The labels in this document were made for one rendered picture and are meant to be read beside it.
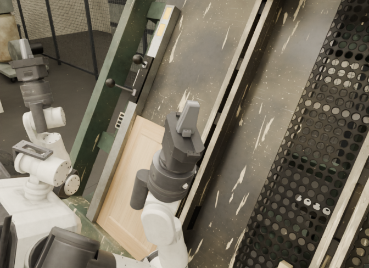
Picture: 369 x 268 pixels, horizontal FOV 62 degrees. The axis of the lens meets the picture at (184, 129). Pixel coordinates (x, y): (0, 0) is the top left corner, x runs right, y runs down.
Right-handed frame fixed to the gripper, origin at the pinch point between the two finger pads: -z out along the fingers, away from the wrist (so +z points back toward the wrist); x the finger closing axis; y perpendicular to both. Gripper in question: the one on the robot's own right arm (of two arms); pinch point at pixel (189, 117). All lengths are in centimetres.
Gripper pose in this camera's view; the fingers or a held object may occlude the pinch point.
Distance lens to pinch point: 53.8
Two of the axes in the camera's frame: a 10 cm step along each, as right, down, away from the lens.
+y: 9.5, 0.7, 3.1
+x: -2.0, -6.2, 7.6
